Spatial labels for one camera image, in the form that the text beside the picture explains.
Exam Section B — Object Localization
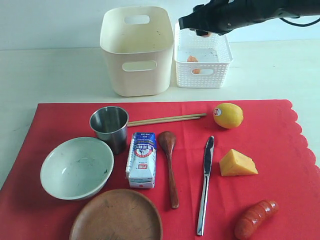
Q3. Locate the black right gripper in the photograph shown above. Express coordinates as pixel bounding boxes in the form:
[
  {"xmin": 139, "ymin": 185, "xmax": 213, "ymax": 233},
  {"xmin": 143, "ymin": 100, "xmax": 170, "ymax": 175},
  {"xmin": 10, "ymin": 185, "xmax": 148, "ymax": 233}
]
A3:
[{"xmin": 178, "ymin": 0, "xmax": 253, "ymax": 37}]

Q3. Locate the fried chicken nugget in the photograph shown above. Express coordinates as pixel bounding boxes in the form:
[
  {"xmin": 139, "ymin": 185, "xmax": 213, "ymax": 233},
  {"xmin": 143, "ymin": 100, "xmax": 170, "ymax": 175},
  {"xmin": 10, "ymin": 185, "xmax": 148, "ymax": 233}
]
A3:
[{"xmin": 187, "ymin": 55, "xmax": 201, "ymax": 74}]

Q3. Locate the yellow lemon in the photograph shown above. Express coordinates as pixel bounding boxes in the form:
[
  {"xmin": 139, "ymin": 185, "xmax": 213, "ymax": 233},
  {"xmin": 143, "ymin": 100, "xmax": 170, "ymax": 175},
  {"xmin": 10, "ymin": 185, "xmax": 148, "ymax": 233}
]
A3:
[{"xmin": 213, "ymin": 102, "xmax": 244, "ymax": 129}]

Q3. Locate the stainless steel cup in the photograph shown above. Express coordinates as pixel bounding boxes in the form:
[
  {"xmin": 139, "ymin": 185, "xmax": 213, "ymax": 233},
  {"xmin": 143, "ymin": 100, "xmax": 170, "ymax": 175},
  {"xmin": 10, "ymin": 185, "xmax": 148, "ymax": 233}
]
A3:
[{"xmin": 89, "ymin": 106, "xmax": 129, "ymax": 155}]

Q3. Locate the yellow cheese wedge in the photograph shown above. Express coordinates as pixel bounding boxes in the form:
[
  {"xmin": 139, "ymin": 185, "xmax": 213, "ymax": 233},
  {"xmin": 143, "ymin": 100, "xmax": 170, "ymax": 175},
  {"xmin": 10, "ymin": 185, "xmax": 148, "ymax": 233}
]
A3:
[{"xmin": 219, "ymin": 149, "xmax": 259, "ymax": 177}]

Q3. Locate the red sausage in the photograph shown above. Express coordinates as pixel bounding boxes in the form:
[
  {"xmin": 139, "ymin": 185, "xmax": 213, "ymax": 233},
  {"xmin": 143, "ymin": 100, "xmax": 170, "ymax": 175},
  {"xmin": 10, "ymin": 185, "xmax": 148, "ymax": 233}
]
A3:
[{"xmin": 234, "ymin": 199, "xmax": 279, "ymax": 240}]

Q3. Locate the brown egg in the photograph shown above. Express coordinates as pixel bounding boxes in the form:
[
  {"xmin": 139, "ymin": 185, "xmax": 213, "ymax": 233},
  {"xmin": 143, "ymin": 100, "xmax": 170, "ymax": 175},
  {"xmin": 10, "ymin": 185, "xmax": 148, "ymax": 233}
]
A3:
[{"xmin": 201, "ymin": 32, "xmax": 213, "ymax": 38}]

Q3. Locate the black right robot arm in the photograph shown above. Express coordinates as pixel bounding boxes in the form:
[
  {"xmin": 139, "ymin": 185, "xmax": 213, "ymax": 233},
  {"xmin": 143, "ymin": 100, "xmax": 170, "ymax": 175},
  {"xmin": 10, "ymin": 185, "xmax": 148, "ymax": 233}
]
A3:
[{"xmin": 178, "ymin": 0, "xmax": 320, "ymax": 36}]

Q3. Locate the white perforated plastic basket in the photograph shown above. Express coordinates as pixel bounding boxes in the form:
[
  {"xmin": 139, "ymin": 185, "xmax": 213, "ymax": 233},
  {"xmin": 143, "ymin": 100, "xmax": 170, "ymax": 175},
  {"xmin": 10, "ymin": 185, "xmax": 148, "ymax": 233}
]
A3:
[{"xmin": 174, "ymin": 23, "xmax": 233, "ymax": 89}]

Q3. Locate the cream plastic bin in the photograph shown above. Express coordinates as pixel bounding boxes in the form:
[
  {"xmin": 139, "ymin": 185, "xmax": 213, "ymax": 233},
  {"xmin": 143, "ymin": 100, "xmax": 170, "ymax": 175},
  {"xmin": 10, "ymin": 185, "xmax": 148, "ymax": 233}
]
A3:
[{"xmin": 100, "ymin": 6, "xmax": 174, "ymax": 97}]

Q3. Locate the upper wooden chopstick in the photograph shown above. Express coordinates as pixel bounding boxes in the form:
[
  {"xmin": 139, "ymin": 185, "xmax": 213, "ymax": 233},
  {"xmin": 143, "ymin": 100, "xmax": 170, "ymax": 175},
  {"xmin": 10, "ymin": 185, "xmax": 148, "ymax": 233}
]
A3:
[{"xmin": 129, "ymin": 113, "xmax": 207, "ymax": 123}]

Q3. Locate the brown wooden spoon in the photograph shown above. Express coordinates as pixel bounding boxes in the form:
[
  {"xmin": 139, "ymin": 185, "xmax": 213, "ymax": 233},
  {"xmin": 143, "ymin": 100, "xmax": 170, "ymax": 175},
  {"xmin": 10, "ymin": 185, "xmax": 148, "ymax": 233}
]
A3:
[{"xmin": 158, "ymin": 131, "xmax": 180, "ymax": 209}]

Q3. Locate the silver table knife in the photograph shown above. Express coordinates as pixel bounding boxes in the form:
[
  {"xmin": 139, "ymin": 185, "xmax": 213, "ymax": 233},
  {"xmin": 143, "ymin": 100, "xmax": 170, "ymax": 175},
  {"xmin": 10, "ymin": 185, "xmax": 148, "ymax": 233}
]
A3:
[{"xmin": 196, "ymin": 136, "xmax": 215, "ymax": 236}]

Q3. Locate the red table cloth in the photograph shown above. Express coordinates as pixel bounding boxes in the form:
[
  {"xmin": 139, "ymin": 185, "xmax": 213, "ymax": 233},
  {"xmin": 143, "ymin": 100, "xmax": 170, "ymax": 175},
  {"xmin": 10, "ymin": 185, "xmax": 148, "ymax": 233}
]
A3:
[{"xmin": 0, "ymin": 100, "xmax": 320, "ymax": 240}]

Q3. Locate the white blue milk carton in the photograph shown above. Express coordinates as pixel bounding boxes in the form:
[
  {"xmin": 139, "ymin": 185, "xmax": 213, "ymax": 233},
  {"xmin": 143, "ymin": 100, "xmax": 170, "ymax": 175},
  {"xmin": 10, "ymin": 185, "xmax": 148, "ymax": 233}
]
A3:
[{"xmin": 125, "ymin": 132, "xmax": 157, "ymax": 189}]

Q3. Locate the pale green ceramic bowl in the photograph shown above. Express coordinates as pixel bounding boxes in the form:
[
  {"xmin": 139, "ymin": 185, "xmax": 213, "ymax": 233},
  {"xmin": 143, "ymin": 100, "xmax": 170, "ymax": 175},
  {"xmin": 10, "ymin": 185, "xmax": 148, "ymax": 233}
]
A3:
[{"xmin": 40, "ymin": 137, "xmax": 114, "ymax": 200}]

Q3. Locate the brown wooden plate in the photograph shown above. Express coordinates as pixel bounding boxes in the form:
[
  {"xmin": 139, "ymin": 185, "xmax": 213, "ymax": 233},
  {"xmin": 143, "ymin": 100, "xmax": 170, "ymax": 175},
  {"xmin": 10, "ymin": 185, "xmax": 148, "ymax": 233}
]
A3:
[{"xmin": 69, "ymin": 189, "xmax": 163, "ymax": 240}]

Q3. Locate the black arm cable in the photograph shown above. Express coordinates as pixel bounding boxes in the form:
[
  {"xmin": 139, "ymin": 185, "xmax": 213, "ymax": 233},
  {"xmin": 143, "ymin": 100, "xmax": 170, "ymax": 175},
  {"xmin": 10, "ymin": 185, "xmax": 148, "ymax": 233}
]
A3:
[{"xmin": 279, "ymin": 15, "xmax": 320, "ymax": 27}]

